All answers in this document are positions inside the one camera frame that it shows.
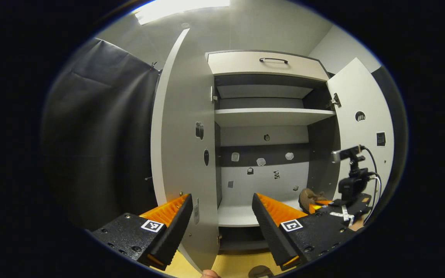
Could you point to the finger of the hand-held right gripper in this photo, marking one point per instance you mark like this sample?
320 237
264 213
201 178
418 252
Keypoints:
319 207

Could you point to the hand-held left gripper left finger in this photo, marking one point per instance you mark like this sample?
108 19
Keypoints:
174 235

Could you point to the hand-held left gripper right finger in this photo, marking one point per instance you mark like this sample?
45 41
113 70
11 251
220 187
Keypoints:
270 235

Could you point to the brown shoe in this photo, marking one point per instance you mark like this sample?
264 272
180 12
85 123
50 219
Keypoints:
260 272
307 197

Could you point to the white shoe cabinet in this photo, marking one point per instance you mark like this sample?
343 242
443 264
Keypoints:
238 214

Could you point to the white cabinet door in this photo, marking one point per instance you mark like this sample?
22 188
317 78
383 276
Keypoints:
184 116
361 96

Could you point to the metal door hinge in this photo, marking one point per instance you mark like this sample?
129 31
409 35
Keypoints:
213 94
334 101

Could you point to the white cabinet shelf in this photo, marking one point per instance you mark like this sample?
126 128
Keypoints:
269 117

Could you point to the white cabinet drawer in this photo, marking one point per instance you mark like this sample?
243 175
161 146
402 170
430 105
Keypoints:
238 63

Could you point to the black backdrop cloth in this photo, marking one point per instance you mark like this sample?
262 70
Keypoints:
399 127
99 135

